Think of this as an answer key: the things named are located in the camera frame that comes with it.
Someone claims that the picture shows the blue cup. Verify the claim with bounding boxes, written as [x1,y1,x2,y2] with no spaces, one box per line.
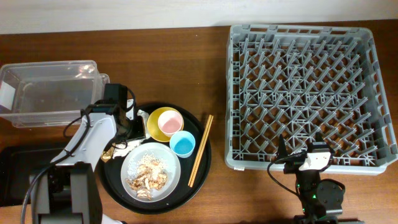
[169,131,196,158]

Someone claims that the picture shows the clear plastic bin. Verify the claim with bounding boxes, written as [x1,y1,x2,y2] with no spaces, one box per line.
[1,60,109,128]

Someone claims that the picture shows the grey plate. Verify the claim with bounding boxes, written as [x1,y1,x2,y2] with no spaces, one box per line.
[121,142,181,203]

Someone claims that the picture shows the food scraps with rice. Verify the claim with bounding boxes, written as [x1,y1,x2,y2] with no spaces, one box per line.
[125,154,168,200]

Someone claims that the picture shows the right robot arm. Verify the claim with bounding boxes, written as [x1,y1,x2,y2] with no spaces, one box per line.
[275,133,345,224]

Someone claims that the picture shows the pink cup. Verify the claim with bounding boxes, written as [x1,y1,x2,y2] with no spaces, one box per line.
[158,110,183,138]

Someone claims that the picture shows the grey dishwasher rack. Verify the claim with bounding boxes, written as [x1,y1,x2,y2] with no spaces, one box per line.
[224,24,397,175]

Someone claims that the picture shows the wooden chopstick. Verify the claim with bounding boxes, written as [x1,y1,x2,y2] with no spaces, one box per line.
[189,114,215,188]
[187,114,213,187]

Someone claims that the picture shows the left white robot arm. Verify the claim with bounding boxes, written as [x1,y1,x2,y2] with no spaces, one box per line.
[21,83,145,223]

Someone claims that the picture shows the black rectangular bin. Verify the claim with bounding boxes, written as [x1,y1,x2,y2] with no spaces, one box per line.
[1,142,67,207]

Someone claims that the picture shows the gold snack wrapper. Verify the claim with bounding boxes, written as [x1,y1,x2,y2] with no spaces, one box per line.
[101,146,114,162]

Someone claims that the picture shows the yellow bowl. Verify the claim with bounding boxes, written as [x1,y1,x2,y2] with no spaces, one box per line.
[147,107,180,142]

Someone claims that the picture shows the round black tray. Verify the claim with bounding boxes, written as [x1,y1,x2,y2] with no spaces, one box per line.
[96,102,211,215]

